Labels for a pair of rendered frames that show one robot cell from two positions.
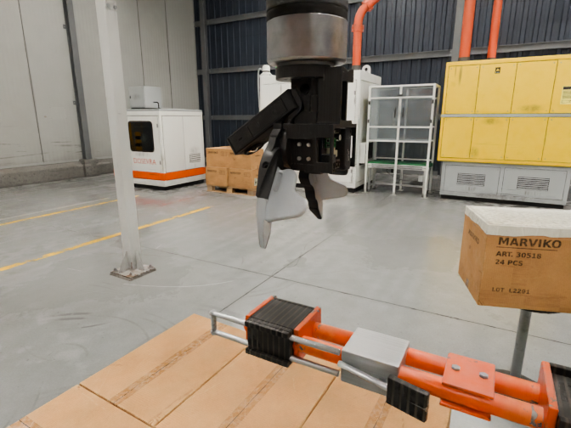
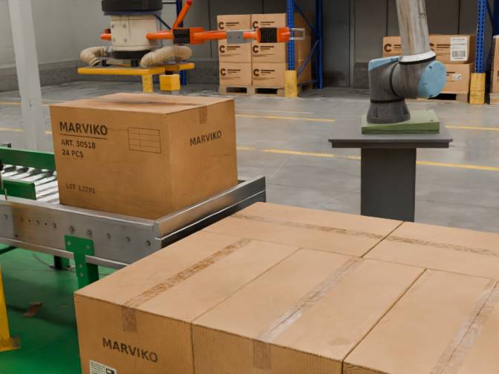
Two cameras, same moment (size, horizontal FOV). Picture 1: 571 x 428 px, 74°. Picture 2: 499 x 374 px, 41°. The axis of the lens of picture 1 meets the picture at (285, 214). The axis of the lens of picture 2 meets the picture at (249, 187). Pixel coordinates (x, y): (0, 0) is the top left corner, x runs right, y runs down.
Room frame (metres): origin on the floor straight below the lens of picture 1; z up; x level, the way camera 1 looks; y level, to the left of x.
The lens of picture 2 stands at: (2.81, -0.04, 1.27)
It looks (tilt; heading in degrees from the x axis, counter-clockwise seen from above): 15 degrees down; 181
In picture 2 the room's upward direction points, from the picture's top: 2 degrees counter-clockwise
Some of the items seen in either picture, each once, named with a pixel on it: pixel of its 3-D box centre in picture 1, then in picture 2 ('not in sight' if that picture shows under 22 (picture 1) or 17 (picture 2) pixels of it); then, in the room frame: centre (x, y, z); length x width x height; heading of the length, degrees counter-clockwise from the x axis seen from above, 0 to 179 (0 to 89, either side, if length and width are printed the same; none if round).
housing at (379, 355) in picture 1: (375, 360); (239, 36); (0.41, -0.11, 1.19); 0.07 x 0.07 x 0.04; 61
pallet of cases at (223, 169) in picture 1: (242, 168); not in sight; (8.07, 0.93, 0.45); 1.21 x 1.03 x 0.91; 61
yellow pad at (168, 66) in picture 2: not in sight; (151, 62); (0.10, -0.47, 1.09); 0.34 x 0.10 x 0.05; 61
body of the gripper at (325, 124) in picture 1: (311, 122); not in sight; (0.46, -0.03, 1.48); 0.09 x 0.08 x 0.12; 60
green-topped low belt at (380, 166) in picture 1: (398, 177); not in sight; (7.75, -2.34, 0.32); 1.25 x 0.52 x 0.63; 61
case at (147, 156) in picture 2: not in sight; (145, 152); (0.21, -0.51, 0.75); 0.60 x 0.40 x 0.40; 58
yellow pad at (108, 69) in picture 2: not in sight; (119, 66); (0.27, -0.57, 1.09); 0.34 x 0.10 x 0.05; 61
